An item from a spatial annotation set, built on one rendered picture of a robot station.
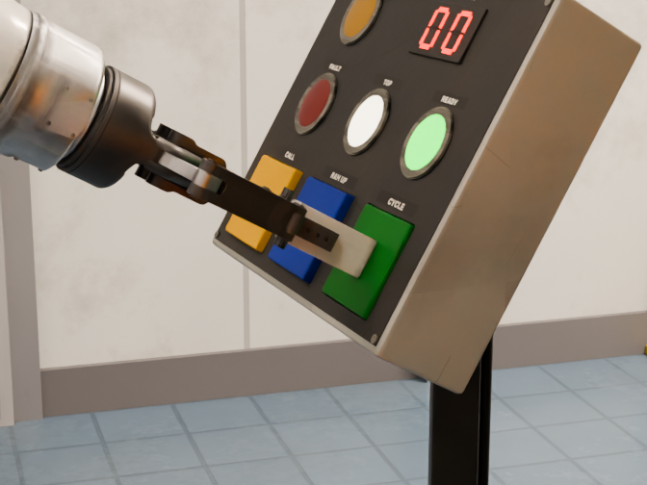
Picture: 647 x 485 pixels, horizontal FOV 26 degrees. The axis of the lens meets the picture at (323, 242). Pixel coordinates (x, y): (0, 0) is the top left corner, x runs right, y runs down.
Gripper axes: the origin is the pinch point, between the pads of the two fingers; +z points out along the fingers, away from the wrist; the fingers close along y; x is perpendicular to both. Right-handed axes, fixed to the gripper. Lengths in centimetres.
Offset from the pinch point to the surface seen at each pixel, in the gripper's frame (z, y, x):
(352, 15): 3.4, -20.9, 17.6
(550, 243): 175, -218, 21
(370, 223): 3.5, -1.6, 2.4
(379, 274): 3.5, 3.0, -0.5
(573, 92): 8.3, 6.9, 16.9
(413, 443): 141, -182, -37
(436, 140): 3.5, 1.4, 9.9
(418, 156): 3.5, 0.2, 8.3
